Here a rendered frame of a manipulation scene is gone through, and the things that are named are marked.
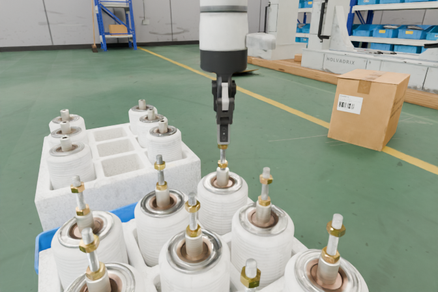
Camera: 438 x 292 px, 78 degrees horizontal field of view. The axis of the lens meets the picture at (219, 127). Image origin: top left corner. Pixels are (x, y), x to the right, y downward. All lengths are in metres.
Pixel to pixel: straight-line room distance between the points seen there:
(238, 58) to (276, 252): 0.28
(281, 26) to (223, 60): 3.12
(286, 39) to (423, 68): 1.71
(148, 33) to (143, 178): 5.88
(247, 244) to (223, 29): 0.31
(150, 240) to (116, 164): 0.39
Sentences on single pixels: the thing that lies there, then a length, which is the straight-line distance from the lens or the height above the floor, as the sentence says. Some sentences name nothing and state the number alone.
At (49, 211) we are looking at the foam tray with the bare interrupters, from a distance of 0.73.
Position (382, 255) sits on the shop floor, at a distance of 0.84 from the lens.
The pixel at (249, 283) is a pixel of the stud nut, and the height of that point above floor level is 0.33.
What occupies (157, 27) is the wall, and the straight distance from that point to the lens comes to 6.54.
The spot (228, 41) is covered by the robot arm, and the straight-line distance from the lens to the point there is 0.40.
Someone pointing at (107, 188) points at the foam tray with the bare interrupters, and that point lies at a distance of 0.71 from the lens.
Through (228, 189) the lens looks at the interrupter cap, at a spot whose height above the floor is 0.25.
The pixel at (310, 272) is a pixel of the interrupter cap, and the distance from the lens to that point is 0.39.
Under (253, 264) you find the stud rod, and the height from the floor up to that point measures 0.34.
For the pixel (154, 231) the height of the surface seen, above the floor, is 0.23.
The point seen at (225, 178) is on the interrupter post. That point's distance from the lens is 0.51.
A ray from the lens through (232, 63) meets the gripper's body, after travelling 0.41.
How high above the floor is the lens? 0.54
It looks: 22 degrees down
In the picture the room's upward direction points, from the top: straight up
